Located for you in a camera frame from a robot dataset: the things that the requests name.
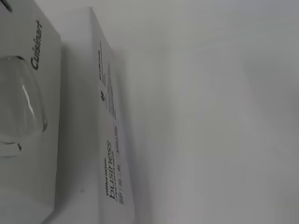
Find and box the white two-slot toaster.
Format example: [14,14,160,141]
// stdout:
[0,0,62,224]

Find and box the white flat box stand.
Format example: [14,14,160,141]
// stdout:
[40,6,138,224]

